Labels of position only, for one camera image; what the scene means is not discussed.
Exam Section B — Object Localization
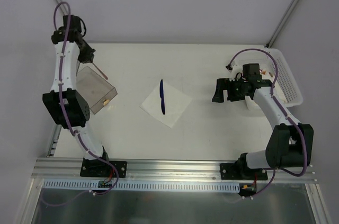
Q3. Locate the white paper napkin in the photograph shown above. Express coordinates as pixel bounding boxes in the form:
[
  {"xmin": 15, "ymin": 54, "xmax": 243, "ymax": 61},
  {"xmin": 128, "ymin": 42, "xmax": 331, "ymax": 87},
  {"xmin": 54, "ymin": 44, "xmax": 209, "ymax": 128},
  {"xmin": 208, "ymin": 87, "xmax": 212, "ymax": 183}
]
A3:
[{"xmin": 140, "ymin": 81, "xmax": 192, "ymax": 128}]

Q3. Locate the copper spoon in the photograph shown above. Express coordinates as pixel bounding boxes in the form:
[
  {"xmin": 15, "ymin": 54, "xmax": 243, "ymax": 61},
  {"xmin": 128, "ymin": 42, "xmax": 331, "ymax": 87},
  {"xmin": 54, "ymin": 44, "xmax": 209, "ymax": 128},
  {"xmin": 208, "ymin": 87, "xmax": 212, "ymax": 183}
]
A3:
[{"xmin": 92, "ymin": 62, "xmax": 108, "ymax": 80}]

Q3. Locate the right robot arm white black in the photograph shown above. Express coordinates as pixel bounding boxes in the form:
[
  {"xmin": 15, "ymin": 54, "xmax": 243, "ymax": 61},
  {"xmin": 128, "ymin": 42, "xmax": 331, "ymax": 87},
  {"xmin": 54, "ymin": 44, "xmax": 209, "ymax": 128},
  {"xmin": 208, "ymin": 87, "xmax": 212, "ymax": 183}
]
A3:
[{"xmin": 212, "ymin": 78, "xmax": 314, "ymax": 179}]

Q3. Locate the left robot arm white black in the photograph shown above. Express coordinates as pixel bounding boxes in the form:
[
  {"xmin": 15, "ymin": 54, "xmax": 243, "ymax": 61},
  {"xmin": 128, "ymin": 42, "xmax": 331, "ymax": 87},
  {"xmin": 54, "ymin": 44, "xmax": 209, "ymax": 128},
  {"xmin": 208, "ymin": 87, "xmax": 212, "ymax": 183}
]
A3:
[{"xmin": 42, "ymin": 29, "xmax": 111, "ymax": 176}]

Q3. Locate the smoky transparent plastic container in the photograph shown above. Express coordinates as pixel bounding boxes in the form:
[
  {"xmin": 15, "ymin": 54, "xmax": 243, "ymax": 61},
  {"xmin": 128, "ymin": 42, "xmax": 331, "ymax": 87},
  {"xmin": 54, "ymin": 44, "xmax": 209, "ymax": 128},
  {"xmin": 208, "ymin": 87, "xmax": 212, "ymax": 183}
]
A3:
[{"xmin": 76, "ymin": 66, "xmax": 118, "ymax": 114}]

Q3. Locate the white plastic basket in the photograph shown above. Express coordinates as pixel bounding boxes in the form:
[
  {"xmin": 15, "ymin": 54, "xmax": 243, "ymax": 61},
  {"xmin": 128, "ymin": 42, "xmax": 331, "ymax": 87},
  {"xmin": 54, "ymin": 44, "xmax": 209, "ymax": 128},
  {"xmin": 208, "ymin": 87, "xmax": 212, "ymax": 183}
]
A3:
[{"xmin": 230, "ymin": 48, "xmax": 303, "ymax": 107}]

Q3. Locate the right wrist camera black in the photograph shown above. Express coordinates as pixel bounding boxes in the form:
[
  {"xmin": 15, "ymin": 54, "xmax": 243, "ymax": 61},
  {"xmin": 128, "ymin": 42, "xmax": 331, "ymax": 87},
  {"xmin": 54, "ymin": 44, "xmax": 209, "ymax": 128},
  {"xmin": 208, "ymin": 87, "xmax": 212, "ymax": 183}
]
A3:
[{"xmin": 243, "ymin": 63, "xmax": 261, "ymax": 78}]

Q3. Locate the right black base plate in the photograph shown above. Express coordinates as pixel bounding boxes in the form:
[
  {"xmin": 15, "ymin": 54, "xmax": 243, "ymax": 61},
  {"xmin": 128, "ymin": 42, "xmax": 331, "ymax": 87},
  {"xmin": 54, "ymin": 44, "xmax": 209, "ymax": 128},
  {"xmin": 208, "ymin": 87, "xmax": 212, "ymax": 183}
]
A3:
[{"xmin": 219, "ymin": 162, "xmax": 268, "ymax": 181}]

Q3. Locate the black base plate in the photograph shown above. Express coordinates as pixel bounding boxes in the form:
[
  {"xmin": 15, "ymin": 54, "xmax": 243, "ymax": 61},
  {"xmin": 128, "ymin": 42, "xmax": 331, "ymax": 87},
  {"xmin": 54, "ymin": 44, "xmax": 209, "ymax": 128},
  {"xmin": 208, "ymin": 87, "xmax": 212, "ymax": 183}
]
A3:
[
  {"xmin": 219, "ymin": 162, "xmax": 268, "ymax": 181},
  {"xmin": 80, "ymin": 159, "xmax": 127, "ymax": 178}
]

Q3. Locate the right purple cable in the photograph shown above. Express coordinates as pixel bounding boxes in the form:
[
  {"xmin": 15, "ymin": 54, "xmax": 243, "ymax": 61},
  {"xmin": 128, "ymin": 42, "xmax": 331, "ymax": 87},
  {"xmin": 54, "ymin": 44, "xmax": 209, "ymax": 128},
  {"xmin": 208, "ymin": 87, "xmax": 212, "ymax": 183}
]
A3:
[{"xmin": 225, "ymin": 47, "xmax": 310, "ymax": 202}]

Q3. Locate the purple cable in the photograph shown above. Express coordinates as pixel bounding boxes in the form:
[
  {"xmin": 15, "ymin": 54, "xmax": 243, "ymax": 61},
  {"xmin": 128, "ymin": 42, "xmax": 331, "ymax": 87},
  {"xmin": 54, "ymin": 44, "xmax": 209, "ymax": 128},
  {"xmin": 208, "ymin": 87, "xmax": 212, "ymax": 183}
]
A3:
[
  {"xmin": 225, "ymin": 47, "xmax": 310, "ymax": 202},
  {"xmin": 39, "ymin": 1, "xmax": 119, "ymax": 206}
]

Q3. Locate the aluminium front rail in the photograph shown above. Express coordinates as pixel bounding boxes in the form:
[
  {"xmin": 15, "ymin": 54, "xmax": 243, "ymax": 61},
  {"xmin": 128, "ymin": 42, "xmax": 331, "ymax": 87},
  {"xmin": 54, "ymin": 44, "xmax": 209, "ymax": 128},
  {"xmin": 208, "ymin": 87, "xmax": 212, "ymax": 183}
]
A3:
[{"xmin": 31, "ymin": 156, "xmax": 317, "ymax": 182}]

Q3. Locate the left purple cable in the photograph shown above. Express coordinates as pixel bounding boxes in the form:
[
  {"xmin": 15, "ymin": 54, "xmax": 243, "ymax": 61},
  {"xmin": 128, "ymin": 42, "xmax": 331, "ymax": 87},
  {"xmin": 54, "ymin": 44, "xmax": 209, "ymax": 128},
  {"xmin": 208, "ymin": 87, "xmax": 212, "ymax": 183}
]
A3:
[{"xmin": 39, "ymin": 1, "xmax": 119, "ymax": 206}]

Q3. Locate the white slotted cable duct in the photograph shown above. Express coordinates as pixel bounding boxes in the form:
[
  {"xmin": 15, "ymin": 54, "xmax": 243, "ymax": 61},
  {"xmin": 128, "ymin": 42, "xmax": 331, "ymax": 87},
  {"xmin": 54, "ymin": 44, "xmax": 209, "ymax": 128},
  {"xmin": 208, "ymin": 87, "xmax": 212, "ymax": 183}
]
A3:
[{"xmin": 42, "ymin": 179, "xmax": 240, "ymax": 193}]

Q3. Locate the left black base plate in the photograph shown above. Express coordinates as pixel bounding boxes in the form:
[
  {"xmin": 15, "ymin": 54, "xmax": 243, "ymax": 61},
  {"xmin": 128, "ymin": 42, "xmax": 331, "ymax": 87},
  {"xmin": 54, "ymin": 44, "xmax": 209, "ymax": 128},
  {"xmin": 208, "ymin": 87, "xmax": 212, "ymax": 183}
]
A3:
[{"xmin": 80, "ymin": 159, "xmax": 127, "ymax": 178}]

